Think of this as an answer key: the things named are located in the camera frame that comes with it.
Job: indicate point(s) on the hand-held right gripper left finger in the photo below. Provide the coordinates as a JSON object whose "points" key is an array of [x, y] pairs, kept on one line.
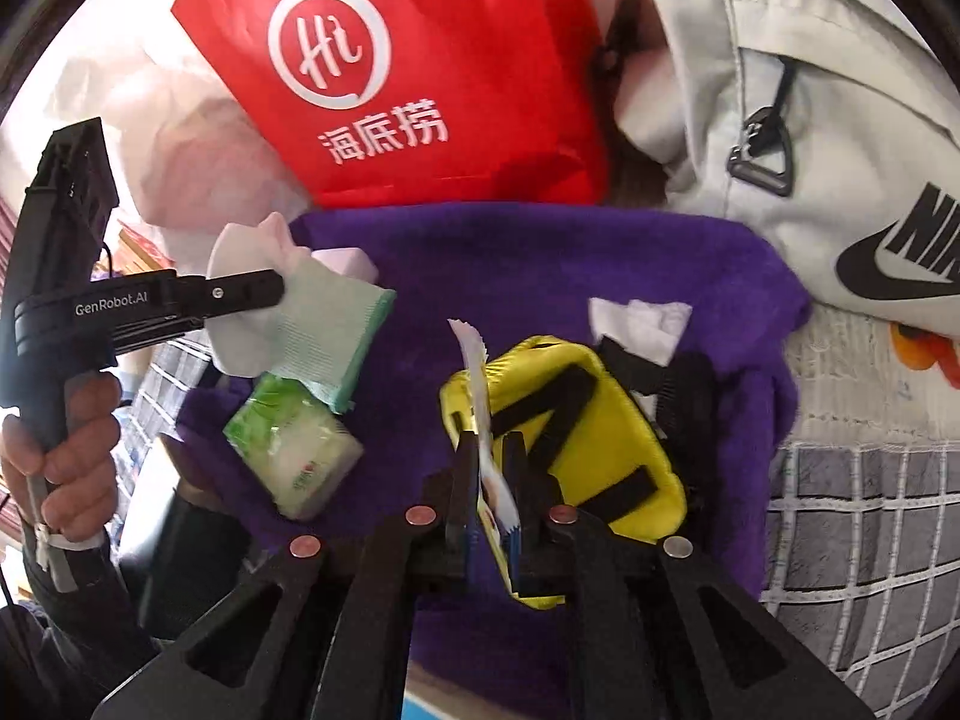
{"points": [[470, 532]]}

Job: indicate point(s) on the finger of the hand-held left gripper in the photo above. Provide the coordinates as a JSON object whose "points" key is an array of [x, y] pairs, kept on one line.
{"points": [[240, 291]]}

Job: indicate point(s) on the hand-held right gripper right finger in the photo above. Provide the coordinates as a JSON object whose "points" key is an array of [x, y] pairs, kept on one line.
{"points": [[516, 544]]}

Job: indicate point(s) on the snack packet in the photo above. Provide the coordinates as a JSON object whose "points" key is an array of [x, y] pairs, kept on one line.
{"points": [[480, 390]]}

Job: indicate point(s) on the small green tissue pack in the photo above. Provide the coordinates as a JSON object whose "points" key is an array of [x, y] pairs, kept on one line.
{"points": [[300, 457]]}

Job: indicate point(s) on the person's left forearm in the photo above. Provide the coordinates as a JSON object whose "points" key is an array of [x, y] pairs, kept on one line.
{"points": [[60, 652]]}

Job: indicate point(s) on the person's left hand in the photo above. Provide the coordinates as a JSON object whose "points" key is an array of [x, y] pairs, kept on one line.
{"points": [[82, 457]]}

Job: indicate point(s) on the white block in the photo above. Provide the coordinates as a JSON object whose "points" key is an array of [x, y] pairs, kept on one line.
{"points": [[349, 264]]}

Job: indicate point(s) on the white plastic bag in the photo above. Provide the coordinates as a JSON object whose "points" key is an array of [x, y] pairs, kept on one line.
{"points": [[172, 142]]}

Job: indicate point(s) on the purple towel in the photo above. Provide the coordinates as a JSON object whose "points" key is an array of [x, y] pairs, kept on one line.
{"points": [[487, 270]]}

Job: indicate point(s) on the white crumpled tissue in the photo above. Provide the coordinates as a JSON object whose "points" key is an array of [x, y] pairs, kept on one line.
{"points": [[637, 326]]}

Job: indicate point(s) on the black and brown case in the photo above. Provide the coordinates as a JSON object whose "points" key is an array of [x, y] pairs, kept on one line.
{"points": [[180, 540]]}

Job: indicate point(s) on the red bag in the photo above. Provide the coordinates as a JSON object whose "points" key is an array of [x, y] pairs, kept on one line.
{"points": [[465, 52]]}

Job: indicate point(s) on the grey grid bedsheet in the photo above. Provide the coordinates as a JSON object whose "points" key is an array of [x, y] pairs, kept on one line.
{"points": [[862, 525]]}

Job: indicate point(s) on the grey waist bag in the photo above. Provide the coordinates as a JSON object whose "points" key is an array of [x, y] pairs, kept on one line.
{"points": [[825, 127]]}

